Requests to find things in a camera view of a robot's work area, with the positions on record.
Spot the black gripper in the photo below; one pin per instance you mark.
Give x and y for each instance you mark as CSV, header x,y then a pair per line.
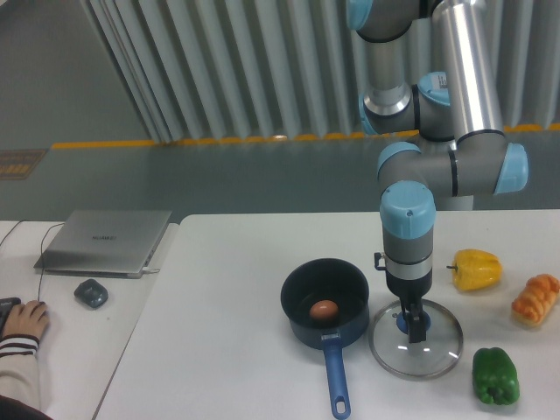
x,y
411,291

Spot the black sleeve forearm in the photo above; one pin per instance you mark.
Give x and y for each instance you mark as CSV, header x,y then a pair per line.
x,y
12,409

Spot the black keyboard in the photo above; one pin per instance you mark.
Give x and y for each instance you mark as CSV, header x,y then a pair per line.
x,y
7,304

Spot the dark blue saucepan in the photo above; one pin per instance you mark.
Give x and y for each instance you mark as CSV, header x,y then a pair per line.
x,y
344,284

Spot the brown egg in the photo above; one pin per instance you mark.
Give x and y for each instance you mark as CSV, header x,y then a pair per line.
x,y
324,311

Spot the glass pot lid blue knob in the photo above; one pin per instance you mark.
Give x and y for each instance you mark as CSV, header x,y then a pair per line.
x,y
429,359

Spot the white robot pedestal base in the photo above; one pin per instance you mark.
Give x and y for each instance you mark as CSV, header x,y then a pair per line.
x,y
463,203

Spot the person's hand on mouse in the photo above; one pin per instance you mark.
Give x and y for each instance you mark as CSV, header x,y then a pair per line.
x,y
29,320

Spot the yellow bell pepper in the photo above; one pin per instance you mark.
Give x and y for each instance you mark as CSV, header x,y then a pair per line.
x,y
475,269

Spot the orange bread loaf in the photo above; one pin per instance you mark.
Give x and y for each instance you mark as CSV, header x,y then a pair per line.
x,y
534,302

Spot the folded grey partition panels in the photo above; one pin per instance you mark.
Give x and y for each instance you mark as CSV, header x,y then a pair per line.
x,y
253,69

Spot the silver closed laptop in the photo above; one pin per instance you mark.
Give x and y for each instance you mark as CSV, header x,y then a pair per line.
x,y
105,243

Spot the green bell pepper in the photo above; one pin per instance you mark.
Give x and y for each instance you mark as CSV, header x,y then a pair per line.
x,y
494,377

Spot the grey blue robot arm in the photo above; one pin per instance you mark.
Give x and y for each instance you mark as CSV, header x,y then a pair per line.
x,y
464,119

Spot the striped white sleeve forearm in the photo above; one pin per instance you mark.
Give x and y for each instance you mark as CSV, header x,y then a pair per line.
x,y
20,369

